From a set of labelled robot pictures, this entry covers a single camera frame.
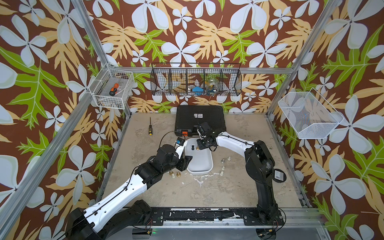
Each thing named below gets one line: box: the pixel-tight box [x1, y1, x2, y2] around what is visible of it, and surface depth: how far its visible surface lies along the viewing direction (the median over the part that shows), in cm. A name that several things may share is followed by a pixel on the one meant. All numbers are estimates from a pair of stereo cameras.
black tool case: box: [174, 105, 227, 137], surface depth 112 cm
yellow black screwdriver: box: [148, 117, 153, 136], surface depth 110 cm
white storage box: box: [185, 137, 214, 175], surface depth 96 cm
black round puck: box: [273, 168, 287, 183], surface depth 88 cm
